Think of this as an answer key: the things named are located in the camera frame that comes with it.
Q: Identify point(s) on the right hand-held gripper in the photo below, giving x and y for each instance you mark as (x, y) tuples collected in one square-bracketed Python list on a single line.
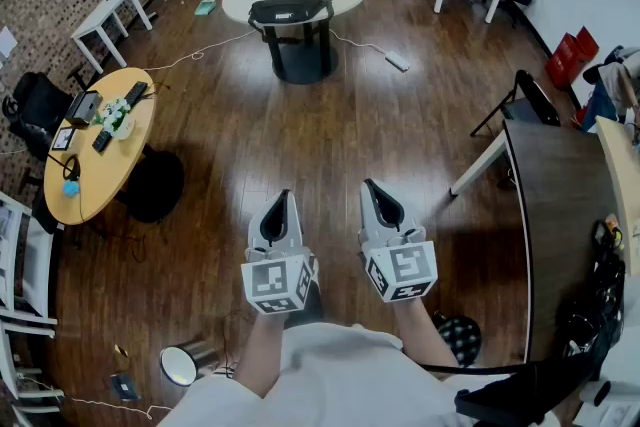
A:
[(405, 265)]

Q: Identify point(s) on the teal booklet on floor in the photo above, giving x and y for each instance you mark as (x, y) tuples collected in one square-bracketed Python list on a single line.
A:
[(205, 7)]

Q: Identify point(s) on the person's right forearm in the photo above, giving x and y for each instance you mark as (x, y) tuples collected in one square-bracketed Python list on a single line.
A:
[(420, 335)]

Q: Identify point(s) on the black dotted round stool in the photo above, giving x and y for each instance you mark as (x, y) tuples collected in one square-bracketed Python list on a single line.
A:
[(460, 335)]

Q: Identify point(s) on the black shoulder bag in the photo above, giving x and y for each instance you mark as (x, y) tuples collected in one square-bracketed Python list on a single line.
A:
[(530, 395)]

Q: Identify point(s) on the person's left trouser leg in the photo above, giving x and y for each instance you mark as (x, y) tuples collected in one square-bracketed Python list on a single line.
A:
[(305, 307)]

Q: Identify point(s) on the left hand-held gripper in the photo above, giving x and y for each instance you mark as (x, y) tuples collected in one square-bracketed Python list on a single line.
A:
[(274, 280)]

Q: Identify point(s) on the black keyboard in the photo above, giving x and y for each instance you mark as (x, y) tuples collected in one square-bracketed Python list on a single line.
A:
[(136, 93)]

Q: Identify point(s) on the person's left forearm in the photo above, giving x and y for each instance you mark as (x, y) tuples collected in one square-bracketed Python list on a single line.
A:
[(262, 355)]

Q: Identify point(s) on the white power strip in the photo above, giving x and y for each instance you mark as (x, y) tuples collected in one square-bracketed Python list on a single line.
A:
[(397, 60)]

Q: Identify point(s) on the black Puma bag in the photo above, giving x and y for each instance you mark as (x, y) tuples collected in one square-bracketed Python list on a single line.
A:
[(290, 10)]

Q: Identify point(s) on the black box device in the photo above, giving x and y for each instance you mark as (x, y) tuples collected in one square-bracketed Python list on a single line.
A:
[(84, 107)]

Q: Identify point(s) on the black folding chair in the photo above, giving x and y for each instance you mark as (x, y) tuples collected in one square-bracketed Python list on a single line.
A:
[(535, 100)]

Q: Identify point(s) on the small blue ball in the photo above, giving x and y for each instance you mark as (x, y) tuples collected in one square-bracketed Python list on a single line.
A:
[(71, 188)]

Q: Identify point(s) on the black remote control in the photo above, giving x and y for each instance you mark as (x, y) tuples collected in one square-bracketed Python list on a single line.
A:
[(102, 141)]

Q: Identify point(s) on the round wooden table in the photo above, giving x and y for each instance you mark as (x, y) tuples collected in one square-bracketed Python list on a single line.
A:
[(105, 170)]

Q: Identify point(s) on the dark curved desk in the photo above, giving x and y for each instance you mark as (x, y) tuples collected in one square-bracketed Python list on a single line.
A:
[(560, 215)]

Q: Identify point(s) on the white flower bouquet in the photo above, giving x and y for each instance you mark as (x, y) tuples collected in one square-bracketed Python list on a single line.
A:
[(116, 115)]

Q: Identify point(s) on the small picture frame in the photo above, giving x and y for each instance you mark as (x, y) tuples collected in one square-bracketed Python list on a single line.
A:
[(64, 138)]

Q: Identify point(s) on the person's white shirt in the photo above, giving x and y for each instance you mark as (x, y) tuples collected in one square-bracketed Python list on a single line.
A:
[(340, 380)]

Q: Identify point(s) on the person's left white shoe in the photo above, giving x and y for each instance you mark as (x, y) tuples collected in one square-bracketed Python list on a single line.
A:
[(314, 270)]

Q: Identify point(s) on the white shelf unit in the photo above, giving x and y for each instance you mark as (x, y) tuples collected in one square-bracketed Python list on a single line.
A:
[(30, 275)]

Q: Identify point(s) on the red box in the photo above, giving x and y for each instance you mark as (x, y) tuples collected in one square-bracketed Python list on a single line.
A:
[(570, 55)]

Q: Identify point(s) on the small white table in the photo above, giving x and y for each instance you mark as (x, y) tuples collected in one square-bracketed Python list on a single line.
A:
[(107, 12)]

